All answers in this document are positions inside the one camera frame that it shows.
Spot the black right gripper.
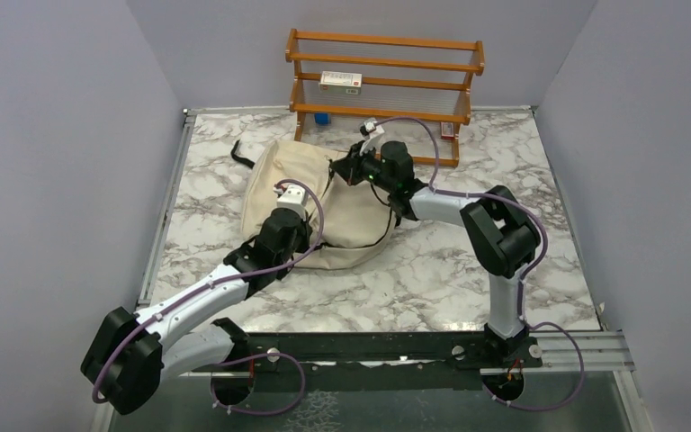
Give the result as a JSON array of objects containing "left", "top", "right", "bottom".
[{"left": 331, "top": 139, "right": 396, "bottom": 194}]

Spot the beige canvas backpack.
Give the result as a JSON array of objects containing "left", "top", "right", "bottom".
[{"left": 232, "top": 139, "right": 396, "bottom": 270}]

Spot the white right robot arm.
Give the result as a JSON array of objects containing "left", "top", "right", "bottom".
[{"left": 329, "top": 141, "right": 542, "bottom": 366}]

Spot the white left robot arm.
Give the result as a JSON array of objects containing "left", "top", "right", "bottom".
[{"left": 80, "top": 208, "right": 312, "bottom": 415}]

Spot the small blue object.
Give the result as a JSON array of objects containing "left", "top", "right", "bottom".
[{"left": 314, "top": 112, "right": 331, "bottom": 126}]

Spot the white and grey box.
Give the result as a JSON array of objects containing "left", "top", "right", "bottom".
[{"left": 319, "top": 71, "right": 363, "bottom": 95}]

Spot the small red box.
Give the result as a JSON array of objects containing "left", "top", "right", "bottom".
[{"left": 440, "top": 122, "right": 455, "bottom": 140}]

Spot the orange wooden shelf rack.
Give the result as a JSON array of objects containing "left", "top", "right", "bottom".
[{"left": 284, "top": 29, "right": 486, "bottom": 167}]

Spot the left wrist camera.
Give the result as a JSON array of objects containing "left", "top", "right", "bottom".
[{"left": 274, "top": 184, "right": 309, "bottom": 220}]

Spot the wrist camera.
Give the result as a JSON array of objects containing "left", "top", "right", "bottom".
[
  {"left": 359, "top": 118, "right": 385, "bottom": 156},
  {"left": 274, "top": 184, "right": 309, "bottom": 220}
]

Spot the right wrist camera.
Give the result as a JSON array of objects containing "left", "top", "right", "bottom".
[{"left": 359, "top": 118, "right": 385, "bottom": 156}]

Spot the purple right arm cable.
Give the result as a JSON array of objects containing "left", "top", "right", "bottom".
[{"left": 372, "top": 116, "right": 587, "bottom": 414}]

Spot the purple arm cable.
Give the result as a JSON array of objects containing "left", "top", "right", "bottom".
[
  {"left": 91, "top": 178, "right": 327, "bottom": 416},
  {"left": 372, "top": 116, "right": 587, "bottom": 414}
]

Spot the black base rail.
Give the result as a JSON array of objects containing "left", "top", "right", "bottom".
[{"left": 198, "top": 331, "right": 543, "bottom": 392}]

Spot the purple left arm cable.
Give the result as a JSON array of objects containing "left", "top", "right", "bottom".
[{"left": 91, "top": 178, "right": 327, "bottom": 416}]

